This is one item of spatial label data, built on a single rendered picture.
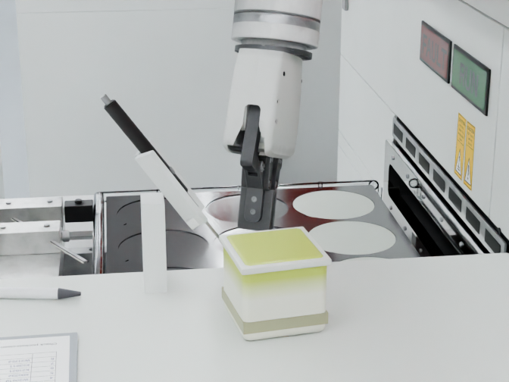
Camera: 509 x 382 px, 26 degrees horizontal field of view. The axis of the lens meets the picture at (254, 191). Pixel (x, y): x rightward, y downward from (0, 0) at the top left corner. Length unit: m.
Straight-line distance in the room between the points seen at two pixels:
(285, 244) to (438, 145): 0.43
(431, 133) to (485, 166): 0.19
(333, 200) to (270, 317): 0.51
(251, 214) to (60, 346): 0.25
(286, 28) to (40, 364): 0.38
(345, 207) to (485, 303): 0.42
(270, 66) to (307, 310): 0.25
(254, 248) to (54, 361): 0.18
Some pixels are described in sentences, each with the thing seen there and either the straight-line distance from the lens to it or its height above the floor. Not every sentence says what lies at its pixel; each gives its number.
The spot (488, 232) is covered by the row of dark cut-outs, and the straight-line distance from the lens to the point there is 1.13.
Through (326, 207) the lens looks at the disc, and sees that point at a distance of 1.36.
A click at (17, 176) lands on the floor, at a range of 4.28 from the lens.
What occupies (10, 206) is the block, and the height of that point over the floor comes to 0.91.
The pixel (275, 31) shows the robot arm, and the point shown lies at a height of 1.17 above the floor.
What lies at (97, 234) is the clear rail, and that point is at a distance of 1.28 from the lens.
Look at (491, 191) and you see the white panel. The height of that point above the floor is 1.01.
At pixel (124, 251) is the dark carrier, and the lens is 1.24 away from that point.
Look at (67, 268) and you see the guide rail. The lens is 1.38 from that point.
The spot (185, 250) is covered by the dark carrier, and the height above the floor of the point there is 0.90.
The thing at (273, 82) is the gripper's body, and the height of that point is 1.13.
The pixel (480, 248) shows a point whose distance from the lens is 1.16.
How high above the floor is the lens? 1.38
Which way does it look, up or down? 20 degrees down
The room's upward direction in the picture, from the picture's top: straight up
